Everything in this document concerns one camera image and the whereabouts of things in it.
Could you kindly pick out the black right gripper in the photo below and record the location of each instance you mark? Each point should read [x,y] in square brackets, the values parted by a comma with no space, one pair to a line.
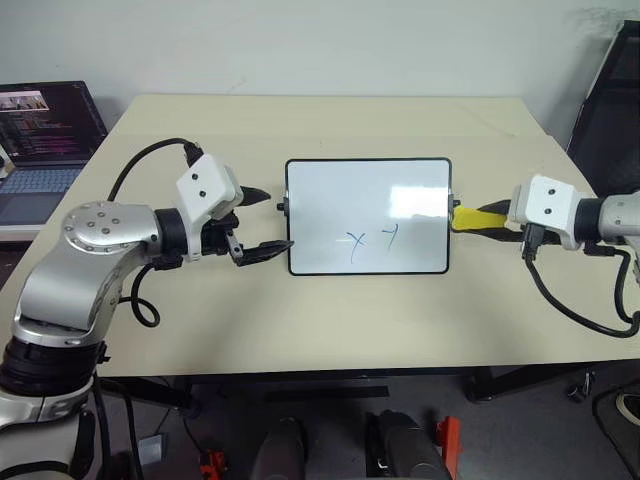
[551,239]

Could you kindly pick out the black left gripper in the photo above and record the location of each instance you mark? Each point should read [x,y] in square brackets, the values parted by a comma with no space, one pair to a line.
[217,241]

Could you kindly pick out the yellow eraser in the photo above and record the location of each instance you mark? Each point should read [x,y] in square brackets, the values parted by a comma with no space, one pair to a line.
[475,218]

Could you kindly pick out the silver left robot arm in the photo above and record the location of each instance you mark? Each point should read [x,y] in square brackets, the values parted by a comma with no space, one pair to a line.
[90,235]

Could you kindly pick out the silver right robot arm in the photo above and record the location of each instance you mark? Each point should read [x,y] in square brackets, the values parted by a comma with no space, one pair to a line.
[620,215]

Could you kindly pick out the small black-framed whiteboard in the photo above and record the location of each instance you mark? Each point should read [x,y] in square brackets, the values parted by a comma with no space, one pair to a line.
[350,200]

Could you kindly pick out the black caster wheel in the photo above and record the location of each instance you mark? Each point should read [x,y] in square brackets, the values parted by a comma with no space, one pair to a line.
[580,391]

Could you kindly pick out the black and white shoe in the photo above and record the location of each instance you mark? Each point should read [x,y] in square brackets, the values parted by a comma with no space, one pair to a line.
[629,402]

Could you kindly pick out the red clamp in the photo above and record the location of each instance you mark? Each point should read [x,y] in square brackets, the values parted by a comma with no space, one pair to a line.
[212,464]
[450,442]

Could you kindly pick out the open grey laptop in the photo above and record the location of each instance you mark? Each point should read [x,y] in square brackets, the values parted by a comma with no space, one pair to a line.
[45,145]

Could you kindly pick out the dark grey rounded shape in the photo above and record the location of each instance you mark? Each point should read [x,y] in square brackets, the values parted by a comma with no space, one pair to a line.
[400,445]

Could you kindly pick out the grey foot pedal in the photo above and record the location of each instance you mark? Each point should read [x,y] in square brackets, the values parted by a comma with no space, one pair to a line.
[151,448]

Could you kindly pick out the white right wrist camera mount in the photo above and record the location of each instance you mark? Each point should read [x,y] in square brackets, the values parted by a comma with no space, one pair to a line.
[547,200]

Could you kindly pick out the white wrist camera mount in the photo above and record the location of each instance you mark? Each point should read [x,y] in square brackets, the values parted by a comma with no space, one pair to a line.
[205,185]
[547,200]

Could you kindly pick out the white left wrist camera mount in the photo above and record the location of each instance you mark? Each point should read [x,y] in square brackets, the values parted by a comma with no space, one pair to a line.
[205,185]

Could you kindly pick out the black table frame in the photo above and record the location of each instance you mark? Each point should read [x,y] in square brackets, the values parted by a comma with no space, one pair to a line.
[480,382]

